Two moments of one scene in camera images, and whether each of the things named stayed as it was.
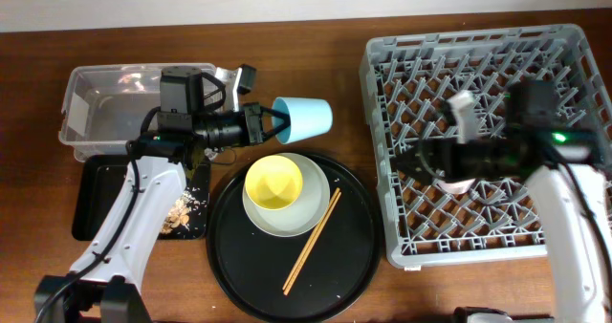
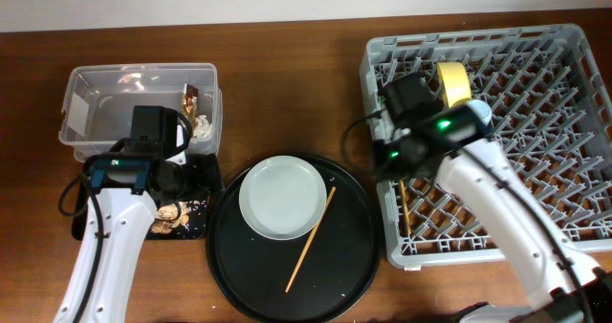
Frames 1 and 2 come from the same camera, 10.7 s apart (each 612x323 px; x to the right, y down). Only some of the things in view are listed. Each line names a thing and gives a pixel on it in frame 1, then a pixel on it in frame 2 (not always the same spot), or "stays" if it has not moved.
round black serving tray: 252,268 stays
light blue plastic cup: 309,118 → 482,109
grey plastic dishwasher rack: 407,78 stays
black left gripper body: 232,130 → 195,180
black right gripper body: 481,160 → 393,161
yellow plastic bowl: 273,182 → 455,80
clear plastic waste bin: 105,106 stays
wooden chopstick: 312,245 → 405,206
